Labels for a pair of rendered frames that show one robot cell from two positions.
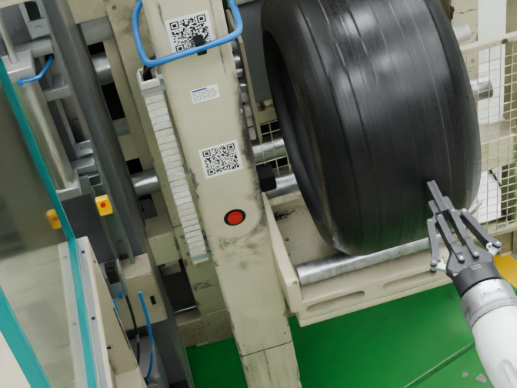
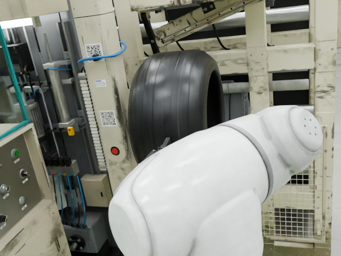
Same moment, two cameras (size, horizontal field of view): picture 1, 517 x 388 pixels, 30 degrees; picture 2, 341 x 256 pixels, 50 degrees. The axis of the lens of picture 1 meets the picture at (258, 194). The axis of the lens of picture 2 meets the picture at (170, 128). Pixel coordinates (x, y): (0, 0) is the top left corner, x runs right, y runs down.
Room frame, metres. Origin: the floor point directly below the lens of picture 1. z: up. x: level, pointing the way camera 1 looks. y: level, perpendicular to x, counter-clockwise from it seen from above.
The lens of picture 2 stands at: (0.13, -0.84, 1.72)
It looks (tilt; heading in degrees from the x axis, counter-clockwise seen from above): 21 degrees down; 25
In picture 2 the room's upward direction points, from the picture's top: 8 degrees counter-clockwise
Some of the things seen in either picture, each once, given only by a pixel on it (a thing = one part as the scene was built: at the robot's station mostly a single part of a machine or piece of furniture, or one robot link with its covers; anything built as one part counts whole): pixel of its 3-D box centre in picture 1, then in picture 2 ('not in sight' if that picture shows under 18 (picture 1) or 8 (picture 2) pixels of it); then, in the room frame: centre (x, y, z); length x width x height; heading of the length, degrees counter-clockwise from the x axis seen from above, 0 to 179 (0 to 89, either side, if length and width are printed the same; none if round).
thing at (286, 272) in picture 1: (272, 233); not in sight; (1.50, -0.01, 0.90); 0.40 x 0.03 x 0.10; 6
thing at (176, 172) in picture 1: (178, 171); (96, 122); (1.43, 0.14, 1.19); 0.05 x 0.04 x 0.48; 6
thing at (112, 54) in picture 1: (145, 136); not in sight; (2.29, 0.30, 0.61); 0.33 x 0.06 x 0.86; 6
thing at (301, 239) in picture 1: (352, 242); not in sight; (1.51, -0.19, 0.80); 0.37 x 0.36 x 0.02; 6
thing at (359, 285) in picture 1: (371, 275); not in sight; (1.37, -0.20, 0.84); 0.36 x 0.09 x 0.06; 96
